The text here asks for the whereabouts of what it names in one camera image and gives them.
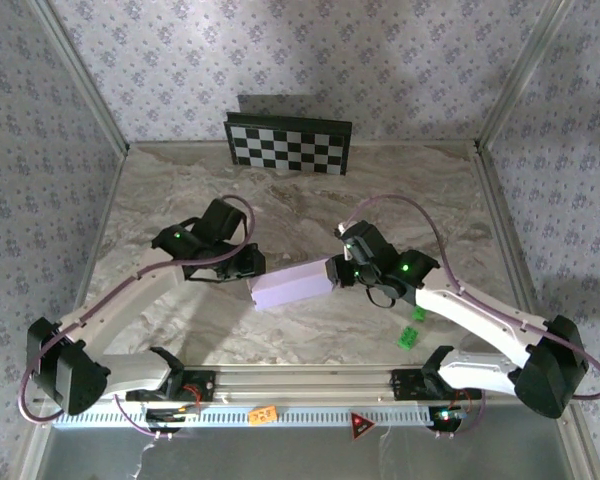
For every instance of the white and lilac paper box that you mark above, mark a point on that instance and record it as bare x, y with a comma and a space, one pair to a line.
290, 287

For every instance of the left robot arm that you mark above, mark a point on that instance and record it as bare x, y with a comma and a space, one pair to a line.
70, 370

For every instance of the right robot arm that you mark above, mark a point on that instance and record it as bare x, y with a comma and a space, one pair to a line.
550, 380

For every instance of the small green block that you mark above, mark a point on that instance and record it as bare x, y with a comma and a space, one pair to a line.
420, 314

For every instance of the large green block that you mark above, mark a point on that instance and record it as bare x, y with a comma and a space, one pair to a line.
408, 337

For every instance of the black and white checkerboard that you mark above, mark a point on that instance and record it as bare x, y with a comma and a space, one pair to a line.
287, 145

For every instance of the red triangle sticker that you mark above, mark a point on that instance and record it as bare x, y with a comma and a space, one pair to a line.
361, 426

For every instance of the orange label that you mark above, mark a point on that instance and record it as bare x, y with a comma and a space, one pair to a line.
262, 415

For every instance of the black controller board with LEDs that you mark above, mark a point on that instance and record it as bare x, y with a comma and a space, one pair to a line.
447, 417

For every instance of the grey metal shelf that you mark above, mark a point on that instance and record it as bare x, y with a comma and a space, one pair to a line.
300, 455

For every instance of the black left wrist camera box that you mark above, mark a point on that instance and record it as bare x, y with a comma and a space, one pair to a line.
222, 220

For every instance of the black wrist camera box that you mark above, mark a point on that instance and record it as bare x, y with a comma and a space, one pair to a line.
222, 220
372, 240

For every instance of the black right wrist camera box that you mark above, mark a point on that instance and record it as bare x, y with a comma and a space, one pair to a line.
372, 240

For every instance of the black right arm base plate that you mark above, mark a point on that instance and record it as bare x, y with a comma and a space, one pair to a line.
405, 385

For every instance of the aluminium mounting rail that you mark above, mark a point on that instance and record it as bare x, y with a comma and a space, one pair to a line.
300, 382

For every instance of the aluminium side rail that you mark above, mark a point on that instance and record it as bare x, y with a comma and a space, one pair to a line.
500, 215
92, 250

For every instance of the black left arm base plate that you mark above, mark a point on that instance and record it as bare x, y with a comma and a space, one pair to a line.
202, 387

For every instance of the aluminium frame post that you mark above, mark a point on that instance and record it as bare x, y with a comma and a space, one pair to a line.
85, 85

